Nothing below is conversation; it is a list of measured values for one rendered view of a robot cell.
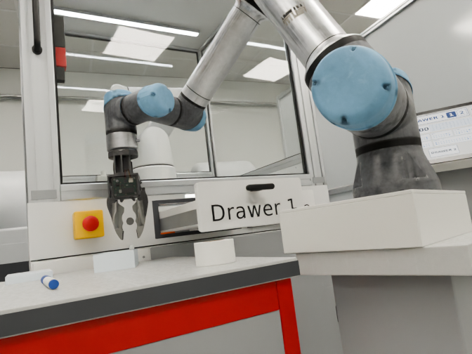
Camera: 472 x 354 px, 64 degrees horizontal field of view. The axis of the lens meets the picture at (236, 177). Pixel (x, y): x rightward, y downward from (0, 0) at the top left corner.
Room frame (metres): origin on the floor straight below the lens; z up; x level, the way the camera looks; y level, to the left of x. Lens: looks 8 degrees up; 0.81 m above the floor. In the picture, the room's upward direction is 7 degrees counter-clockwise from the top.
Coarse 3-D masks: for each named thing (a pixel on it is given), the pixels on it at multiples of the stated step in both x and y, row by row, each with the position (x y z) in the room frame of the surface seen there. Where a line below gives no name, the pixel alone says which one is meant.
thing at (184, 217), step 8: (176, 208) 0.99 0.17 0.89; (184, 208) 0.94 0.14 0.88; (192, 208) 0.90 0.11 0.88; (160, 216) 1.12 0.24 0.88; (168, 216) 1.06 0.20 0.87; (176, 216) 0.99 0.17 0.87; (184, 216) 0.94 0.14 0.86; (192, 216) 0.90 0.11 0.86; (160, 224) 1.11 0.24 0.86; (168, 224) 1.05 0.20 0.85; (176, 224) 1.00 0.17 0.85; (184, 224) 0.95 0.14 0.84; (192, 224) 0.90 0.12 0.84
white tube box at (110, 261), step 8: (96, 256) 0.80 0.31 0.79; (104, 256) 0.81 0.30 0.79; (112, 256) 0.81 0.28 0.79; (120, 256) 0.81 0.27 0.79; (128, 256) 0.82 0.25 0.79; (136, 256) 0.89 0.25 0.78; (96, 264) 0.80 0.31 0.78; (104, 264) 0.81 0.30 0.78; (112, 264) 0.81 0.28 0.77; (120, 264) 0.81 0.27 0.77; (128, 264) 0.82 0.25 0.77; (136, 264) 0.87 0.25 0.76; (96, 272) 0.80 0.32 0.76
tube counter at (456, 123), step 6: (456, 120) 1.40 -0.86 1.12; (462, 120) 1.39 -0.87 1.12; (468, 120) 1.38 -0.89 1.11; (420, 126) 1.45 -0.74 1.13; (426, 126) 1.43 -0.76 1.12; (432, 126) 1.42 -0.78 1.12; (438, 126) 1.41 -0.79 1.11; (444, 126) 1.40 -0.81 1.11; (450, 126) 1.39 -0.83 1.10; (456, 126) 1.38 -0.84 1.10; (420, 132) 1.43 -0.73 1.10; (426, 132) 1.42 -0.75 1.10
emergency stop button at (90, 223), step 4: (88, 216) 0.96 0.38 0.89; (92, 216) 0.96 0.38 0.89; (84, 220) 0.95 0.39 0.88; (88, 220) 0.95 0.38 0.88; (92, 220) 0.96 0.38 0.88; (96, 220) 0.96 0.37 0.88; (84, 224) 0.95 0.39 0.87; (88, 224) 0.95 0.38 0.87; (92, 224) 0.96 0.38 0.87; (96, 224) 0.96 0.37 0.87; (84, 228) 0.95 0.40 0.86; (88, 228) 0.95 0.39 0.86; (92, 228) 0.96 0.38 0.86; (96, 228) 0.97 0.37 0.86
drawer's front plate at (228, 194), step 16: (208, 192) 0.83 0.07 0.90; (224, 192) 0.85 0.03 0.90; (240, 192) 0.87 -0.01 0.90; (256, 192) 0.89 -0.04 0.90; (272, 192) 0.91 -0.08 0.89; (288, 192) 0.94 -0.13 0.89; (208, 208) 0.83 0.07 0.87; (224, 208) 0.85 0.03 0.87; (240, 208) 0.87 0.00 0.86; (256, 208) 0.89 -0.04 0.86; (288, 208) 0.94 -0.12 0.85; (208, 224) 0.83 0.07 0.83; (224, 224) 0.84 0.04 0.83; (240, 224) 0.87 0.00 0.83; (256, 224) 0.89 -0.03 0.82
